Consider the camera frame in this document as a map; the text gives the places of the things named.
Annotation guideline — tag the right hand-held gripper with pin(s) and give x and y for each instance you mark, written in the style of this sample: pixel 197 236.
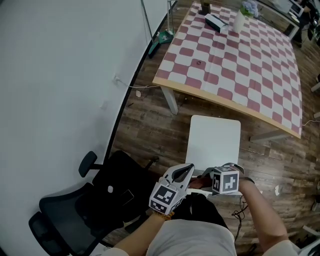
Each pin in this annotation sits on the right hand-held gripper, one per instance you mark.
pixel 226 182

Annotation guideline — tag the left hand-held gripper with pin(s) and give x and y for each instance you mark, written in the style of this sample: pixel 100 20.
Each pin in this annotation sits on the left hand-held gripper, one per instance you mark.
pixel 163 196

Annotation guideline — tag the dark red cloth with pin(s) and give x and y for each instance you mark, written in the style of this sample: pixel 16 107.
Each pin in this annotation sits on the dark red cloth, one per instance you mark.
pixel 198 183

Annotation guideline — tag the white chair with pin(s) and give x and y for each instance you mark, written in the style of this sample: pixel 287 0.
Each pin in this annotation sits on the white chair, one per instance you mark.
pixel 213 142

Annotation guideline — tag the person's right forearm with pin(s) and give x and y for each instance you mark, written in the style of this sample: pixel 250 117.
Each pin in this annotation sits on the person's right forearm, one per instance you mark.
pixel 262 215

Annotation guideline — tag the person's left forearm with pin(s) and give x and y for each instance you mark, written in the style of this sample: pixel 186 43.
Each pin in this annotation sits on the person's left forearm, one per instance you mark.
pixel 147 237

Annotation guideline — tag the black mesh office chair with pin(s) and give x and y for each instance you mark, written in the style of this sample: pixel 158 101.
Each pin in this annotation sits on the black mesh office chair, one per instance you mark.
pixel 82 207

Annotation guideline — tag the person's black trousers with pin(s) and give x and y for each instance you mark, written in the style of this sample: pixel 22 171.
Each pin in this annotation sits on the person's black trousers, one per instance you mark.
pixel 200 208

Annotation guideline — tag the black wristband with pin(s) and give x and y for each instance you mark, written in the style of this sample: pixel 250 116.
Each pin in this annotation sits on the black wristband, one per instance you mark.
pixel 247 180

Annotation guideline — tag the black phone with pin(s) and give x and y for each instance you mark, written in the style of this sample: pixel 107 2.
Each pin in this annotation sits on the black phone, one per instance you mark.
pixel 128 196

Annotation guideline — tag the person's grey shirt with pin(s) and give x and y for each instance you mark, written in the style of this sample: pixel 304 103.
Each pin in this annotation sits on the person's grey shirt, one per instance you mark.
pixel 192 240

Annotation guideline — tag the small white round object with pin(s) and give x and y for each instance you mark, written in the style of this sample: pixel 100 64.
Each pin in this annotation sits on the small white round object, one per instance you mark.
pixel 110 188

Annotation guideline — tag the paper scrap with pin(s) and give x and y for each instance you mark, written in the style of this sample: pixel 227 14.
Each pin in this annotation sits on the paper scrap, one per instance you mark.
pixel 277 190
pixel 138 93

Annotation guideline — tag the wooden table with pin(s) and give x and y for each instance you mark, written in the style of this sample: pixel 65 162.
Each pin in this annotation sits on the wooden table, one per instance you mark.
pixel 172 98

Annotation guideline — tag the small red object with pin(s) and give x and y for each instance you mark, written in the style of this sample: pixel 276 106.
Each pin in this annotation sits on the small red object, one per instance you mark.
pixel 199 62

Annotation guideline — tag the red white checkered tablecloth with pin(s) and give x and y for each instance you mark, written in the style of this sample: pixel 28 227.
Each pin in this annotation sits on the red white checkered tablecloth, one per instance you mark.
pixel 237 62

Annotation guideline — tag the green dustpan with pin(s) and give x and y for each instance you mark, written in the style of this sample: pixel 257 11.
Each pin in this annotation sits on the green dustpan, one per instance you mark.
pixel 165 36

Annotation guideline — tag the white tissue box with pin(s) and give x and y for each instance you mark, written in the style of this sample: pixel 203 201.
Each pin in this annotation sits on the white tissue box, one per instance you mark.
pixel 215 22

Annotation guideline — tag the white vase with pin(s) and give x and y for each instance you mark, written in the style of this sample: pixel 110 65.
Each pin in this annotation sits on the white vase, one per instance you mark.
pixel 238 21

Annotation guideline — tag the grey broom pole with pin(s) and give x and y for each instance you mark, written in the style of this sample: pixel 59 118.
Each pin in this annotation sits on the grey broom pole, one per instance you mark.
pixel 147 18

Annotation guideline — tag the white mop pole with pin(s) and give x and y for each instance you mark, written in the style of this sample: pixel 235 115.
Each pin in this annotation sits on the white mop pole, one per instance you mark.
pixel 170 15

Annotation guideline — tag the dark brown object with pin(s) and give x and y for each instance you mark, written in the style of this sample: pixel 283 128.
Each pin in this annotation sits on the dark brown object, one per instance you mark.
pixel 205 6

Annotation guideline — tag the grey desk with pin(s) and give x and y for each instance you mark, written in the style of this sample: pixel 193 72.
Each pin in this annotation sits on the grey desk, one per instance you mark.
pixel 280 15

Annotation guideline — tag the white appliance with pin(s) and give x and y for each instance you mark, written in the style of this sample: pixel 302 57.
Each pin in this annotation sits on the white appliance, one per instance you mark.
pixel 295 8

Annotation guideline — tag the white wall socket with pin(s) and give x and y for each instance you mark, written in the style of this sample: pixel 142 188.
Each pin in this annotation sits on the white wall socket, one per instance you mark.
pixel 116 79

